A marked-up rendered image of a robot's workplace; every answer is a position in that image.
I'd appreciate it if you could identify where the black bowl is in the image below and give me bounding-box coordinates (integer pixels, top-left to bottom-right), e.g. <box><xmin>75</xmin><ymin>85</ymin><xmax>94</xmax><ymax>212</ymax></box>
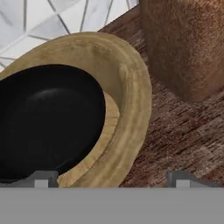
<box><xmin>0</xmin><ymin>64</ymin><xmax>107</xmax><ymax>184</ymax></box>

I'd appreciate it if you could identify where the tan wooden bowl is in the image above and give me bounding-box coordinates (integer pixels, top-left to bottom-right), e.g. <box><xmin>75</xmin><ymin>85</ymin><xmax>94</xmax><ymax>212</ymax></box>
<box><xmin>0</xmin><ymin>31</ymin><xmax>153</xmax><ymax>188</ymax></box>

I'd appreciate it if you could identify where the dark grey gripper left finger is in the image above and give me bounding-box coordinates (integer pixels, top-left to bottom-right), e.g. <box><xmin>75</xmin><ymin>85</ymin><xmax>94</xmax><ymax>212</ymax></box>
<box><xmin>13</xmin><ymin>170</ymin><xmax>60</xmax><ymax>188</ymax></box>

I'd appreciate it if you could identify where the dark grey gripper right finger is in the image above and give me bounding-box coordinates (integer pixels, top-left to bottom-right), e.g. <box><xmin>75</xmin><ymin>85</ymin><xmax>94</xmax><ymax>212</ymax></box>
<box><xmin>165</xmin><ymin>170</ymin><xmax>223</xmax><ymax>188</ymax></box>

